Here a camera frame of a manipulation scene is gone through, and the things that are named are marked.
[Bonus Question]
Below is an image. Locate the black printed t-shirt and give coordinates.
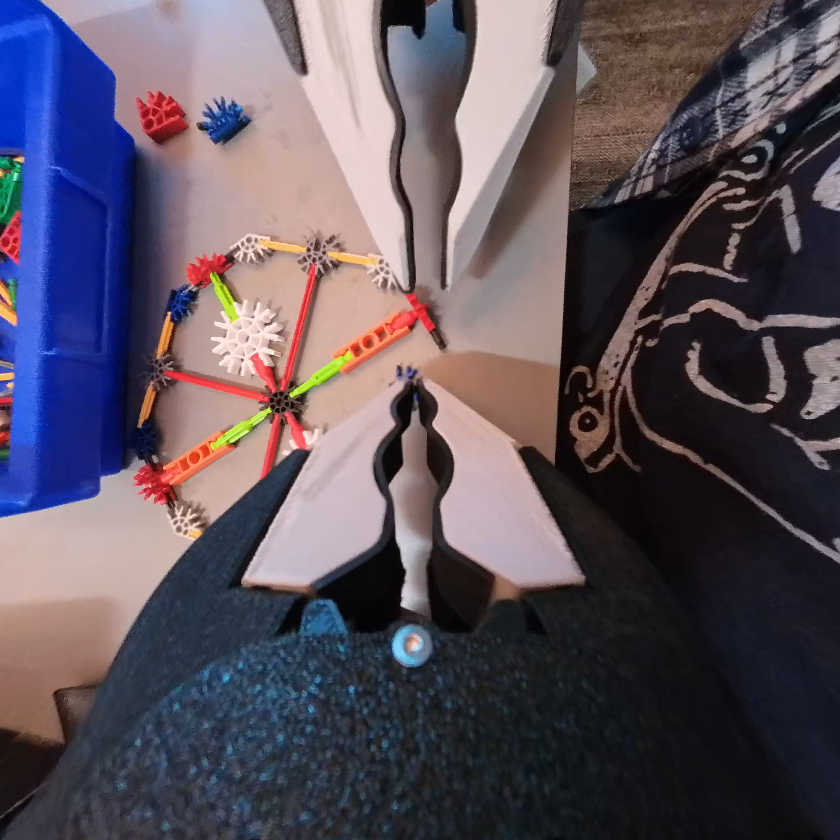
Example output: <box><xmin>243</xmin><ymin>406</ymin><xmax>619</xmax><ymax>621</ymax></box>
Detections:
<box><xmin>558</xmin><ymin>98</ymin><xmax>840</xmax><ymax>840</ymax></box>

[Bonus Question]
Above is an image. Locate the colourful toy wheel model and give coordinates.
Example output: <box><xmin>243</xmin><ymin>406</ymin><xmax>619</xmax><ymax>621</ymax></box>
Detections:
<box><xmin>131</xmin><ymin>230</ymin><xmax>448</xmax><ymax>540</ymax></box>

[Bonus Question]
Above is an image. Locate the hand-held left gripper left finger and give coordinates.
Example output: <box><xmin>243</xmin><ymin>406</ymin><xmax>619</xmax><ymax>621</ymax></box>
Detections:
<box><xmin>241</xmin><ymin>379</ymin><xmax>418</xmax><ymax>595</ymax></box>

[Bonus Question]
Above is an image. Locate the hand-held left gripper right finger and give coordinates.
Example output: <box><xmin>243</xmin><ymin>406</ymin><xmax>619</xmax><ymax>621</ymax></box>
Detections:
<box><xmin>417</xmin><ymin>379</ymin><xmax>586</xmax><ymax>595</ymax></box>

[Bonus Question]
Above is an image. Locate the pile of colourful toy pieces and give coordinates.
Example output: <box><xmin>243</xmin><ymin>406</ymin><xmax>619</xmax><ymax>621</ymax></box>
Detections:
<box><xmin>0</xmin><ymin>154</ymin><xmax>24</xmax><ymax>460</ymax></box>

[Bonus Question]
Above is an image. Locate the red toy connector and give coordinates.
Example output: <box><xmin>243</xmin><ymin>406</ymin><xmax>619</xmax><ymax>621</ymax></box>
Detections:
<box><xmin>136</xmin><ymin>91</ymin><xmax>190</xmax><ymax>144</ymax></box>

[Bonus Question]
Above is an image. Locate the blue plastic bin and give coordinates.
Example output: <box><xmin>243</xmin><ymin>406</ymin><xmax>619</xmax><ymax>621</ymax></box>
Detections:
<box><xmin>0</xmin><ymin>0</ymin><xmax>137</xmax><ymax>519</ymax></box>

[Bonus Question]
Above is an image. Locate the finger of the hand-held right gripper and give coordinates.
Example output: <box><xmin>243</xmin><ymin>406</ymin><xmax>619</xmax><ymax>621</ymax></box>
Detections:
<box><xmin>294</xmin><ymin>0</ymin><xmax>419</xmax><ymax>295</ymax></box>
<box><xmin>440</xmin><ymin>0</ymin><xmax>559</xmax><ymax>291</ymax></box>

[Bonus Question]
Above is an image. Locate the plaid flannel shirt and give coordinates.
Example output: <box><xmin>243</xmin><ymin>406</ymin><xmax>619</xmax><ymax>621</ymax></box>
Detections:
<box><xmin>591</xmin><ymin>0</ymin><xmax>840</xmax><ymax>207</ymax></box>

